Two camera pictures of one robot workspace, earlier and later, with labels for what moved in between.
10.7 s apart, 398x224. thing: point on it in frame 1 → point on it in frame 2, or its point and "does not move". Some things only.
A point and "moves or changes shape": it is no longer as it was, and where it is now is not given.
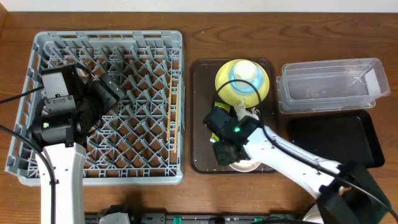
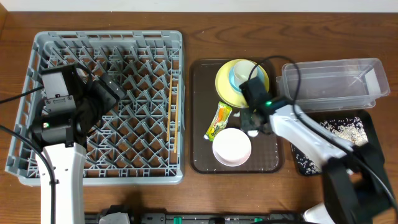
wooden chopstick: (169, 107) does not move
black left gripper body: (109, 89) does not move
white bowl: (245, 166) moves or changes shape
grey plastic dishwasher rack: (140, 139) does not move
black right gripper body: (224, 156) → (249, 122)
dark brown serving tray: (203, 91) does not move
